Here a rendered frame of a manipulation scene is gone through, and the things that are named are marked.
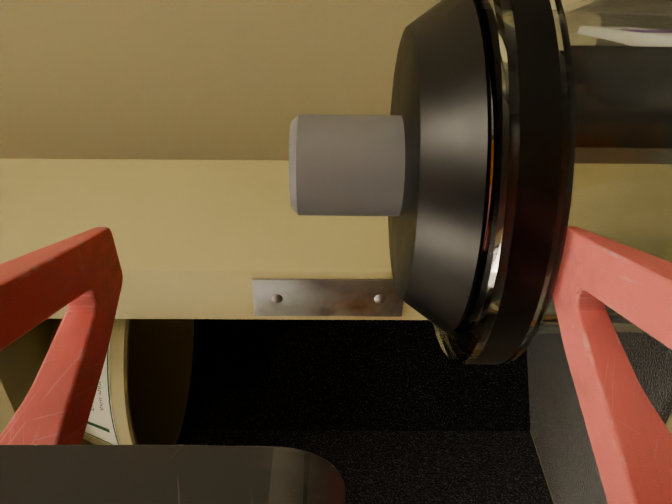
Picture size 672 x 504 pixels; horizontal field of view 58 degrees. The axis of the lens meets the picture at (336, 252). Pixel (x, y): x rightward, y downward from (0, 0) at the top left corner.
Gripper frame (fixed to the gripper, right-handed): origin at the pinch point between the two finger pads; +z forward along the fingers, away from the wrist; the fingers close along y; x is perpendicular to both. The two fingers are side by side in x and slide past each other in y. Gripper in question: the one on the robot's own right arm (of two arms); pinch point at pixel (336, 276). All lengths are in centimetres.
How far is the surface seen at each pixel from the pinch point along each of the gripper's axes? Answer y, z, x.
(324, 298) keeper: 0.5, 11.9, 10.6
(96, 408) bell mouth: 14.3, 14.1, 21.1
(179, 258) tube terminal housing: 7.3, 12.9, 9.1
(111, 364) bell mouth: 13.0, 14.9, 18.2
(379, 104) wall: -5, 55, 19
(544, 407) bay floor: -17.7, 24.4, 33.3
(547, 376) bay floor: -17.8, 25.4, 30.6
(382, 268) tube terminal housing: -2.1, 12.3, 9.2
